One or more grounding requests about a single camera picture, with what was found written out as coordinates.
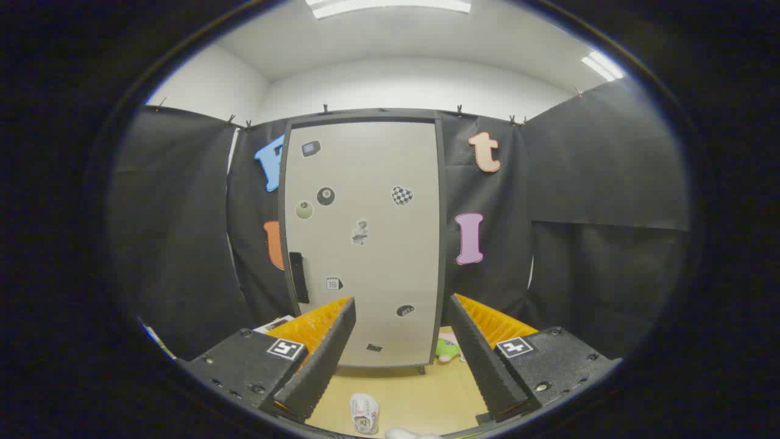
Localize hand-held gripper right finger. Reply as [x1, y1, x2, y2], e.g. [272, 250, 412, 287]
[448, 293, 623, 423]

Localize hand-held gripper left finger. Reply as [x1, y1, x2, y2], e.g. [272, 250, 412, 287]
[177, 297, 357, 424]

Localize white shoe red logo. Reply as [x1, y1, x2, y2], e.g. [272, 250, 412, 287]
[349, 393, 380, 435]

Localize black cabinet door handle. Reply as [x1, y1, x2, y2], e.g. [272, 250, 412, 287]
[289, 252, 310, 304]

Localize grey shoe cabinet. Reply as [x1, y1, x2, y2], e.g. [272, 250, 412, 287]
[277, 108, 450, 375]

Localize pink and green plush toy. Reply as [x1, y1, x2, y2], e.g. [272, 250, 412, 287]
[434, 332, 467, 365]

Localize black backdrop cloth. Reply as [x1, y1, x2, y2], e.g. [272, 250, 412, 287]
[110, 79, 692, 360]

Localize ceiling light panel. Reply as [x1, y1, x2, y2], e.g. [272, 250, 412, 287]
[305, 0, 473, 20]
[581, 51, 626, 82]

